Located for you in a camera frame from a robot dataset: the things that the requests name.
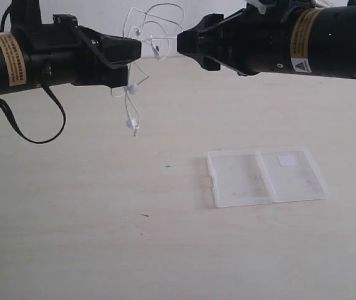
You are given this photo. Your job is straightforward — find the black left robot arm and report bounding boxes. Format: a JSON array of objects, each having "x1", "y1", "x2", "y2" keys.
[{"x1": 0, "y1": 1, "x2": 142, "y2": 95}]

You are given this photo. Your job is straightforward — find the clear open plastic case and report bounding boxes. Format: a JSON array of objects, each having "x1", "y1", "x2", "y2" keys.
[{"x1": 206, "y1": 147, "x2": 329, "y2": 208}]

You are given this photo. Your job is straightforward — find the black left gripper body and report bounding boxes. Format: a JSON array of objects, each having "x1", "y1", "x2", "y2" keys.
[{"x1": 9, "y1": 1, "x2": 106, "y2": 88}]

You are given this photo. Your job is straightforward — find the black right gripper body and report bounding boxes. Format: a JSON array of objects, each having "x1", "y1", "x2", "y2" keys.
[{"x1": 210, "y1": 1, "x2": 294, "y2": 76}]

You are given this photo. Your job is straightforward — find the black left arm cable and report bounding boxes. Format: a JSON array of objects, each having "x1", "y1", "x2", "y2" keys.
[{"x1": 0, "y1": 6, "x2": 67, "y2": 144}]

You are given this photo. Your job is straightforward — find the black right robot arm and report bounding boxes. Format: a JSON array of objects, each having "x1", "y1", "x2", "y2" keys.
[{"x1": 177, "y1": 1, "x2": 356, "y2": 79}]

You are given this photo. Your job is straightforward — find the white wired earphones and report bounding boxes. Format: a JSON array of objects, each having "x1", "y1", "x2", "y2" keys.
[{"x1": 111, "y1": 2, "x2": 185, "y2": 136}]

